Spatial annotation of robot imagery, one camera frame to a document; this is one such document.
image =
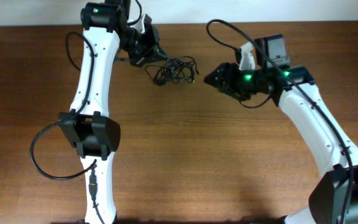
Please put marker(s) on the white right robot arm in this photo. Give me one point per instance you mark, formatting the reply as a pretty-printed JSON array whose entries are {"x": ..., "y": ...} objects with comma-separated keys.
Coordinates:
[{"x": 262, "y": 66}]

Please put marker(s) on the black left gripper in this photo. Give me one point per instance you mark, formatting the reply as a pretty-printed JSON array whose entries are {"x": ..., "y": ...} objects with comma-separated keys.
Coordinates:
[{"x": 146, "y": 50}]

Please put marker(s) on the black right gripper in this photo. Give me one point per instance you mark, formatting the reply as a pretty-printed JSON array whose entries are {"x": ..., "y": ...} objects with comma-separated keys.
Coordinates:
[{"x": 229, "y": 69}]

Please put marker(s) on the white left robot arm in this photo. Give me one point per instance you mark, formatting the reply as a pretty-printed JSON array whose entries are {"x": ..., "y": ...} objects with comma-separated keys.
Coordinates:
[{"x": 87, "y": 126}]

